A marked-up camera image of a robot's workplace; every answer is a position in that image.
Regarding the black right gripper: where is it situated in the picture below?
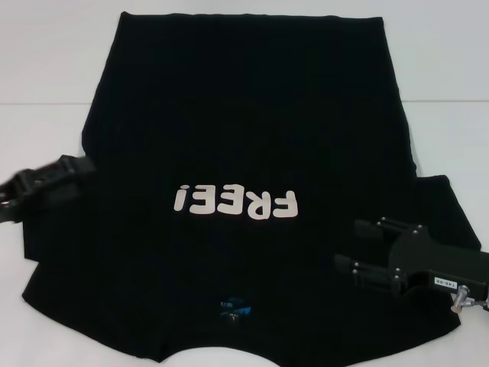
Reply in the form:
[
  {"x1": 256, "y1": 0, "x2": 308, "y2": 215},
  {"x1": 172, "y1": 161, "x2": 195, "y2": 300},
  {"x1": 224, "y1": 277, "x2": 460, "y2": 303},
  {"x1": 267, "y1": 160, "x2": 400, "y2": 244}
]
[{"x1": 334, "y1": 216, "x2": 489, "y2": 298}]

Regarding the right arm plug cable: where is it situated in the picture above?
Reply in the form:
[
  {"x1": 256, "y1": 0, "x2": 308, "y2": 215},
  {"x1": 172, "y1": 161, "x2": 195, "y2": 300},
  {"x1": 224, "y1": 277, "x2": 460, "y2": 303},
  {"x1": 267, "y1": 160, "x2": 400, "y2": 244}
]
[{"x1": 449, "y1": 284, "x2": 489, "y2": 315}]

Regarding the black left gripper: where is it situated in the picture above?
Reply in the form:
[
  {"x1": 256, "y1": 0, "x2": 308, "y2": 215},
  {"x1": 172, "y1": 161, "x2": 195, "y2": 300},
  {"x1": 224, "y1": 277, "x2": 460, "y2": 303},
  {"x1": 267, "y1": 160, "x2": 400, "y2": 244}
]
[{"x1": 0, "y1": 154, "x2": 97, "y2": 225}]

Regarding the black t-shirt with FREE print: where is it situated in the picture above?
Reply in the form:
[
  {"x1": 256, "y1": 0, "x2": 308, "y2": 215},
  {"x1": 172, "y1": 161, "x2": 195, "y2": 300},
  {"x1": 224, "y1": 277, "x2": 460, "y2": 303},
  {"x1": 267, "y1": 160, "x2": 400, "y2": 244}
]
[{"x1": 21, "y1": 11, "x2": 483, "y2": 367}]

